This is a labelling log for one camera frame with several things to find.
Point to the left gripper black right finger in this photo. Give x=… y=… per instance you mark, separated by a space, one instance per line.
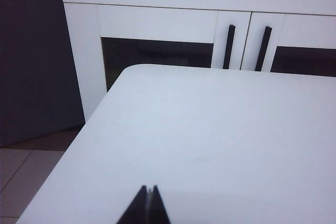
x=158 y=211

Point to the white glass-panel cabinet door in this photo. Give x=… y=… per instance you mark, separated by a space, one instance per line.
x=302 y=30
x=157 y=22

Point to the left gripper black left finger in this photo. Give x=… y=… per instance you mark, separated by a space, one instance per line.
x=136 y=211

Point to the white sideboard cabinet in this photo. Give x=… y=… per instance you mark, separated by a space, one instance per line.
x=157 y=7

